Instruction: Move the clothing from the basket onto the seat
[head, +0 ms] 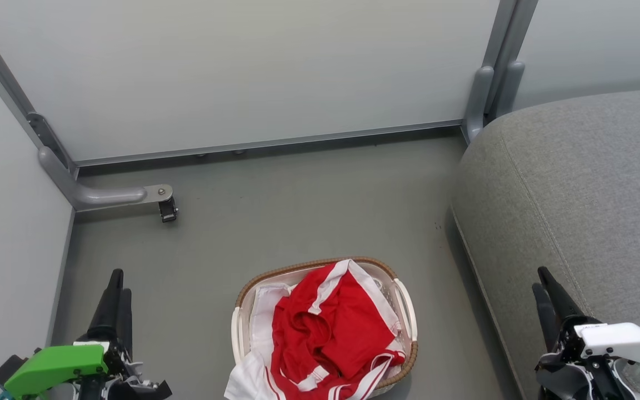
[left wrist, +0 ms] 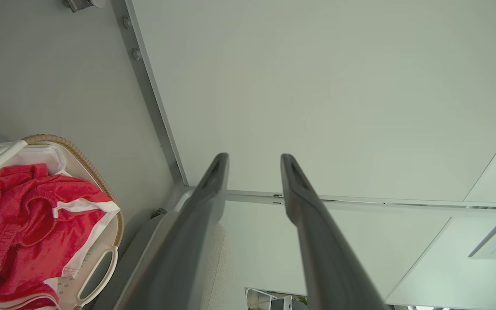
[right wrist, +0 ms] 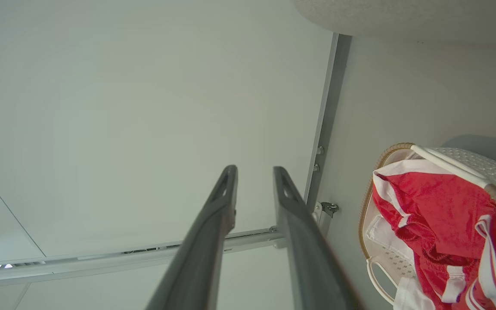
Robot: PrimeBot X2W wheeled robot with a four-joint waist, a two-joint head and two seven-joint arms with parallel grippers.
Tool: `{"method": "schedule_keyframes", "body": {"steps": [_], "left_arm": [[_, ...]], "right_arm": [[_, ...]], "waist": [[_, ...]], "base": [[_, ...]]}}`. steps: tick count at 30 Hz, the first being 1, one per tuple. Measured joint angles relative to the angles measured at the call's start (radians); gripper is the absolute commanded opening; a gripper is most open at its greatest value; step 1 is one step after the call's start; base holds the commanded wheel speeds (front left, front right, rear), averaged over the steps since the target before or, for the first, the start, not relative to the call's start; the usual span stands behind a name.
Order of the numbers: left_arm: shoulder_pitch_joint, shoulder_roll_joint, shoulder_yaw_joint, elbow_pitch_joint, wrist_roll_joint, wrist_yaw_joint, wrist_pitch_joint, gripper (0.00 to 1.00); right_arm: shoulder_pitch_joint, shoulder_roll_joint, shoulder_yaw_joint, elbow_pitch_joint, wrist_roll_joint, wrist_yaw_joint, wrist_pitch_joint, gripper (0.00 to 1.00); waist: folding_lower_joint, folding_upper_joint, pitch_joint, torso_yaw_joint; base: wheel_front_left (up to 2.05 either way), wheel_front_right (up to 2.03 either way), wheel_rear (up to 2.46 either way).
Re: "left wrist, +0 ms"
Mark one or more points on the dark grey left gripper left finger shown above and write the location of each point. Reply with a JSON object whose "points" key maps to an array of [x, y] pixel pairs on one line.
{"points": [[179, 258]]}

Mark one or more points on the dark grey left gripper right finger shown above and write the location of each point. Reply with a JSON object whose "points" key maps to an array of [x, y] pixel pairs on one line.
{"points": [[325, 258]]}

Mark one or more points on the red and white garment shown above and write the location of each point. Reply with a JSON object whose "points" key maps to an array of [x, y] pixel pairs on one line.
{"points": [[24, 224]]}

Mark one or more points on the white laundry basket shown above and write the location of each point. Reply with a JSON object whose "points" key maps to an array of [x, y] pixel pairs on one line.
{"points": [[101, 267]]}

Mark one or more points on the round metal bolt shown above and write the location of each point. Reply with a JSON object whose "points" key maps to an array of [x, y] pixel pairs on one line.
{"points": [[136, 54], [126, 22]]}

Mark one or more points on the white tube frame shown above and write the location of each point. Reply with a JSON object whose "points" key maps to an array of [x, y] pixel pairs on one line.
{"points": [[256, 299]]}

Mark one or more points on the grey metal partition rail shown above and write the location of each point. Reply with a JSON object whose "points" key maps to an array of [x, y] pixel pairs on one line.
{"points": [[403, 204]]}

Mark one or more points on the grey metal partition post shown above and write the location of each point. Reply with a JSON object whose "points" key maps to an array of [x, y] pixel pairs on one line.
{"points": [[153, 107]]}

